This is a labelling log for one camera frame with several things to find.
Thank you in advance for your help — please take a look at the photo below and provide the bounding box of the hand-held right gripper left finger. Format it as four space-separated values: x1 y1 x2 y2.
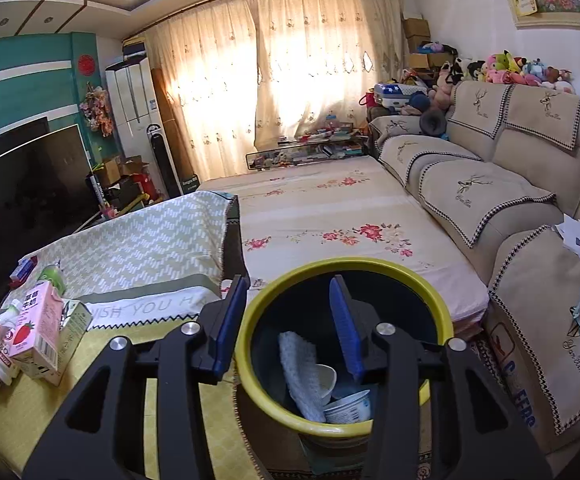
22 274 251 480

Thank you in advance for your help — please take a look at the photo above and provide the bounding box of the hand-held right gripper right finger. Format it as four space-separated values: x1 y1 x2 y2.
328 275 553 480

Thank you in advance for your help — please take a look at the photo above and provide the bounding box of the yellow rimmed black trash bin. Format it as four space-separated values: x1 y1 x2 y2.
235 257 455 476

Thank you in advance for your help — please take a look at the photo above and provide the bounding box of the green white drink carton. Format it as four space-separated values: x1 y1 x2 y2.
44 299 94 376

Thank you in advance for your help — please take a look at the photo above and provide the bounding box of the pink milk carton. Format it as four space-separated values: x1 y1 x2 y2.
8 281 65 387

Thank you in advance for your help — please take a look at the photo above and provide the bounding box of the small white drink bottle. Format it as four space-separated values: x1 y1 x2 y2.
0 299 23 331

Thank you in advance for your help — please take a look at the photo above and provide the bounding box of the white plastic bowl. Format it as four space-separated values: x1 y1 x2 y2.
319 364 339 405

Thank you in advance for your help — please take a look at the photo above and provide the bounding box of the white quilted paper towel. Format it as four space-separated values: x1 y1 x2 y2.
278 331 328 423

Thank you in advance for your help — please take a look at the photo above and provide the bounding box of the white paper cup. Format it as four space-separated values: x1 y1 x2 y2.
324 389 373 425

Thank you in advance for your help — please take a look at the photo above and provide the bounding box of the green zigzag tablecloth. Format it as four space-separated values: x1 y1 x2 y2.
0 191 243 480

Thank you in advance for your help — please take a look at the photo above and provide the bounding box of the printed cardboard box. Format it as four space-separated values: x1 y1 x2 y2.
485 310 541 441

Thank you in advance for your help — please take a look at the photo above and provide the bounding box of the tower fan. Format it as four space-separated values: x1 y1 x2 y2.
149 124 183 200

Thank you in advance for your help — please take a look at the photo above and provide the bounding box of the cluttered glass side table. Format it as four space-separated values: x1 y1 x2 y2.
246 132 371 171

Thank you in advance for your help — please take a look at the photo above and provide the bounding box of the green plastic bottle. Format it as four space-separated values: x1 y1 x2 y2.
37 264 68 296

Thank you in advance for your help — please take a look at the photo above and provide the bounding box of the black upright box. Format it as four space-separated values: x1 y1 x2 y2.
87 172 109 212

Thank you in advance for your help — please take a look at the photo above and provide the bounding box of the open cardboard box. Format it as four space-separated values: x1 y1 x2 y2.
92 155 147 186

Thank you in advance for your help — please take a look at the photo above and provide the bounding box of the dark round cushion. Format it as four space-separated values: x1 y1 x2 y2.
420 110 448 136

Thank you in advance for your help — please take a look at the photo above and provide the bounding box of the beige embroidered curtain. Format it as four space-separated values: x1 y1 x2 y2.
144 0 261 181
252 0 405 143

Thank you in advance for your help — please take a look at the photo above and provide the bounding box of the black flat television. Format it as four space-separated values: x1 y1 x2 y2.
0 116 103 311

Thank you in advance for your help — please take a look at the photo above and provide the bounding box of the beige sofa with deer covers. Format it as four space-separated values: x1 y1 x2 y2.
367 80 580 453

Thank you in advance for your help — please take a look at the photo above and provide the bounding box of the blue white starred case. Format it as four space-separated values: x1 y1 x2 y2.
374 82 428 111

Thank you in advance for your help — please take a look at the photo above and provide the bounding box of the pink plush bear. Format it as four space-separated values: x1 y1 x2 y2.
430 70 456 111

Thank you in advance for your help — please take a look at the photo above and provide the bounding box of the stack of cardboard boxes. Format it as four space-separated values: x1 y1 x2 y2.
402 17 446 71

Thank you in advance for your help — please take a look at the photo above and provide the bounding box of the pile of plush toys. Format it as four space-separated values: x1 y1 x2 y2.
435 50 578 96

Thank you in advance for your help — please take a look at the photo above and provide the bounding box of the artificial flower wall decoration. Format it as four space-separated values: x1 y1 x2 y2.
80 85 115 137

